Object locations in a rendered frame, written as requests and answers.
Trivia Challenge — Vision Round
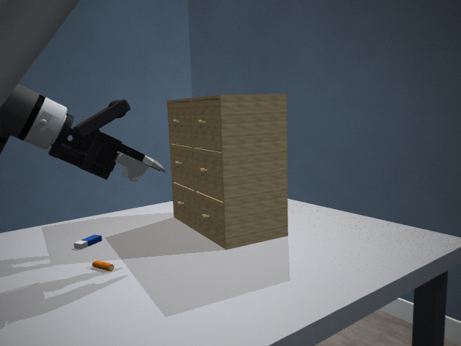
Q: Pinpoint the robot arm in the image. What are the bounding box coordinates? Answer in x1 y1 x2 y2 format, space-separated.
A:
0 0 130 154

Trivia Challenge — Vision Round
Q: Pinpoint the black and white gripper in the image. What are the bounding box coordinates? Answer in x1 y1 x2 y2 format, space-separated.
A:
48 113 166 182

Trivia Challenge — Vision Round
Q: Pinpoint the blue and white eraser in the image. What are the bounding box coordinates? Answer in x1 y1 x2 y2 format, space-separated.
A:
73 235 102 249

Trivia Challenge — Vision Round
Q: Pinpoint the brown wooden chest of drawers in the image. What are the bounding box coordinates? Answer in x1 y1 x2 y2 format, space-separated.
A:
167 94 288 250

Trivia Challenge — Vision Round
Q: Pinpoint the brown wooden drawer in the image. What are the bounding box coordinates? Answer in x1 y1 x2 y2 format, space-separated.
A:
171 143 194 187
193 147 223 198
173 182 196 228
169 103 192 143
191 100 221 148
195 191 225 246

